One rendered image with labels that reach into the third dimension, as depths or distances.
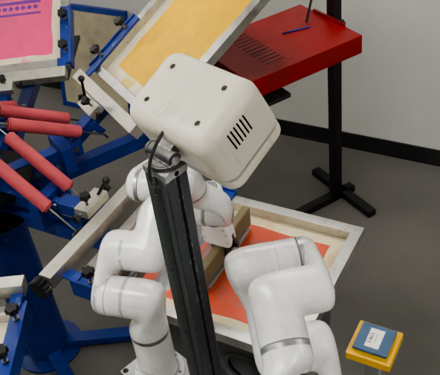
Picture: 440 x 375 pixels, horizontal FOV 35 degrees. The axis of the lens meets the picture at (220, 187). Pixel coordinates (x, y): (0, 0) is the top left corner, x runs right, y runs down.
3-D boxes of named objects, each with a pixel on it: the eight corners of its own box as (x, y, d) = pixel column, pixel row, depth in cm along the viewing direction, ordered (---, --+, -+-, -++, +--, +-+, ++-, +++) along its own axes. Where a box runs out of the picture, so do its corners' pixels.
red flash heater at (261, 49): (301, 23, 353) (299, 1, 346) (362, 56, 321) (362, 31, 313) (197, 65, 331) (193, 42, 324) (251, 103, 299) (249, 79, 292)
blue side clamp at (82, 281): (158, 311, 221) (154, 295, 217) (150, 322, 218) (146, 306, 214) (82, 284, 234) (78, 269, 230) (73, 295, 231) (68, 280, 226)
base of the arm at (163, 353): (148, 408, 170) (137, 369, 161) (117, 379, 178) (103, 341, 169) (195, 368, 178) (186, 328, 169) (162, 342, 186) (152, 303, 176)
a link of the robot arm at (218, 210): (173, 201, 191) (192, 230, 210) (219, 203, 188) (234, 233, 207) (178, 173, 195) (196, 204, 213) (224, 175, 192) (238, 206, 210)
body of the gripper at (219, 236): (195, 219, 218) (201, 243, 226) (224, 228, 214) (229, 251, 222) (206, 203, 223) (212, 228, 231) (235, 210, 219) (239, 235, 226)
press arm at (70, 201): (107, 214, 253) (104, 204, 250) (97, 225, 249) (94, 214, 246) (70, 203, 261) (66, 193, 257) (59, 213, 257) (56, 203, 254)
